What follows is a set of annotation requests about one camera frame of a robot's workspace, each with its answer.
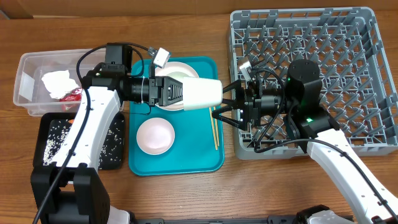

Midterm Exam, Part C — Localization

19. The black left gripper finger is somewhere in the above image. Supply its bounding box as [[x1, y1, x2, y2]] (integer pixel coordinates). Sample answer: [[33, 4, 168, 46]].
[[162, 95, 183, 106], [164, 77, 183, 93]]

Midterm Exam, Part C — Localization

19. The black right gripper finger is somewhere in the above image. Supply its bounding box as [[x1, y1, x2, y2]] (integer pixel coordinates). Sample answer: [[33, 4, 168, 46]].
[[211, 106, 248, 130], [222, 80, 245, 105]]

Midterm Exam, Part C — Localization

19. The white cup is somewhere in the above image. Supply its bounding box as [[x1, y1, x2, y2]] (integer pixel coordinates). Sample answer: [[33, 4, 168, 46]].
[[182, 77, 223, 111]]

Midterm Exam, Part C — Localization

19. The white bowl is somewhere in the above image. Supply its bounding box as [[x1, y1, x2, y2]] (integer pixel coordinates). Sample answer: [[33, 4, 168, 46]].
[[136, 118, 175, 156]]

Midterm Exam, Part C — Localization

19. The white rice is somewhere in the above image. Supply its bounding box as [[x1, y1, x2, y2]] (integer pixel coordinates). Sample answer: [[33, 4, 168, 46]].
[[43, 117, 125, 170]]

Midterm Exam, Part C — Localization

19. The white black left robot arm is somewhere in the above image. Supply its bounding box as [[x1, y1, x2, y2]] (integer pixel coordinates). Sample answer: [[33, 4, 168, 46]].
[[30, 42, 183, 223]]

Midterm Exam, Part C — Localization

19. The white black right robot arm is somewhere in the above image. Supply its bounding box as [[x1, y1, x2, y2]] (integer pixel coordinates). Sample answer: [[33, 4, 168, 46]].
[[212, 59, 397, 223]]

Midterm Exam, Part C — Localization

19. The grey dishwasher rack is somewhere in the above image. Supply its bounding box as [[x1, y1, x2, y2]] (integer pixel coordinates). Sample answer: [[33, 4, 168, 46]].
[[228, 7, 397, 156]]

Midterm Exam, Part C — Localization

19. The clear plastic waste bin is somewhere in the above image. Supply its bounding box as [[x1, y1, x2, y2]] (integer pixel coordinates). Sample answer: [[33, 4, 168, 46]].
[[12, 49, 125, 118]]

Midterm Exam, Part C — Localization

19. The right wooden chopstick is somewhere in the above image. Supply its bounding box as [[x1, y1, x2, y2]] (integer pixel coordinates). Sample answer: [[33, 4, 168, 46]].
[[213, 118, 220, 148]]

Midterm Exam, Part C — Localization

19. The wooden chopstick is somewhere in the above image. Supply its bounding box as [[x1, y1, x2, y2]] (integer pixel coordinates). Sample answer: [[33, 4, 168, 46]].
[[208, 108, 218, 151], [213, 118, 220, 148]]

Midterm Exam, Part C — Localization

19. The left wooden chopstick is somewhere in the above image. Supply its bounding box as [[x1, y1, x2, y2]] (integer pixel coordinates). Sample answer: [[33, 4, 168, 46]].
[[208, 108, 218, 151]]

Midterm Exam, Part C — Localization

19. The small white plate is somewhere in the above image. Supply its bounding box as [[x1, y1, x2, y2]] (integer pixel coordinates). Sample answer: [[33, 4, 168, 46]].
[[163, 72, 189, 111]]

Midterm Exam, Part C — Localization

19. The large white plate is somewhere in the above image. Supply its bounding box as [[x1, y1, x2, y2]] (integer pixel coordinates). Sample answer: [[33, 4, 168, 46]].
[[155, 62, 199, 110]]

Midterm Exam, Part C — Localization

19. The teal serving tray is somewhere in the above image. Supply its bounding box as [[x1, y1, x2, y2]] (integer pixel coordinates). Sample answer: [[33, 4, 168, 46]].
[[128, 56, 225, 177]]

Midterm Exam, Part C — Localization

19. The red snack wrapper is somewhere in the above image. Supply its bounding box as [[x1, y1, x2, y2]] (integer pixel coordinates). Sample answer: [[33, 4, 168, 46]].
[[59, 88, 83, 112]]

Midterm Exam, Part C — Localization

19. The white paper napkin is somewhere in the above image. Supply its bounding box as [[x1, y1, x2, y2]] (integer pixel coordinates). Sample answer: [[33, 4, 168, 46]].
[[42, 70, 80, 100]]

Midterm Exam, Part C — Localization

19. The black rectangular tray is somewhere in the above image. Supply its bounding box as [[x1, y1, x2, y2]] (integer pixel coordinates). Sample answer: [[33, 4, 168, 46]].
[[33, 113, 126, 170]]

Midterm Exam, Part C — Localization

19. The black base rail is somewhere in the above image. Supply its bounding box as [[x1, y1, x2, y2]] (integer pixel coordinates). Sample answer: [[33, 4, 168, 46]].
[[134, 215, 296, 224]]

